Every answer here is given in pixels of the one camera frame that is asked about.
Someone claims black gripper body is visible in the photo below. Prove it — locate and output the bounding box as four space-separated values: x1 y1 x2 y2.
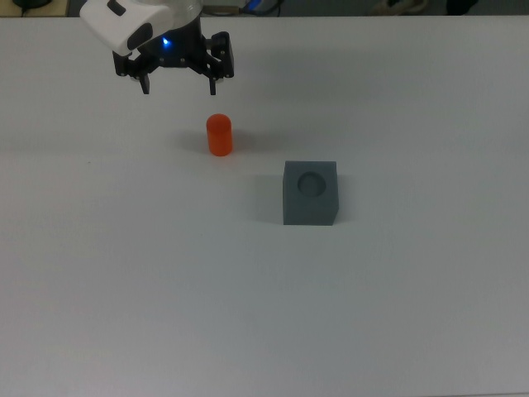
137 18 208 70

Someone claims orange cylinder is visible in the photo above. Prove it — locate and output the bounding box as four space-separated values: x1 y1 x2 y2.
205 112 236 158

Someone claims grey block with round hole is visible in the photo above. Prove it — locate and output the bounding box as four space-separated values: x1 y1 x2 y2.
282 160 341 227

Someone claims blue cable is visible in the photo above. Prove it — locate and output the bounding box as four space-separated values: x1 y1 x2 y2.
242 0 283 14

